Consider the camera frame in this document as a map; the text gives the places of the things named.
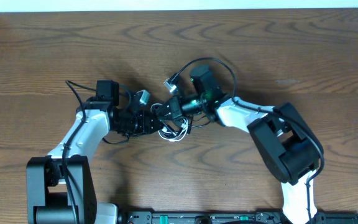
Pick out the white cable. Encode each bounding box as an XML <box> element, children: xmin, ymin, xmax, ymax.
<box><xmin>150</xmin><ymin>103</ymin><xmax>190</xmax><ymax>142</ymax></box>

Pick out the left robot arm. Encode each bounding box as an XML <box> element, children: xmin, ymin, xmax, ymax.
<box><xmin>26</xmin><ymin>80</ymin><xmax>162</xmax><ymax>223</ymax></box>

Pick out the right camera cable black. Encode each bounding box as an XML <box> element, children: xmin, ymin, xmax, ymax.
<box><xmin>174</xmin><ymin>57</ymin><xmax>325</xmax><ymax>224</ymax></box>

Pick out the camera cable black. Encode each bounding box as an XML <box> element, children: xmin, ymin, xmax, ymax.
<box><xmin>174</xmin><ymin>57</ymin><xmax>325</xmax><ymax>224</ymax></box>
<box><xmin>62</xmin><ymin>80</ymin><xmax>86</xmax><ymax>224</ymax></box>

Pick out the left camera cable black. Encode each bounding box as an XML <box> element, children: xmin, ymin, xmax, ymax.
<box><xmin>62</xmin><ymin>80</ymin><xmax>86</xmax><ymax>224</ymax></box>

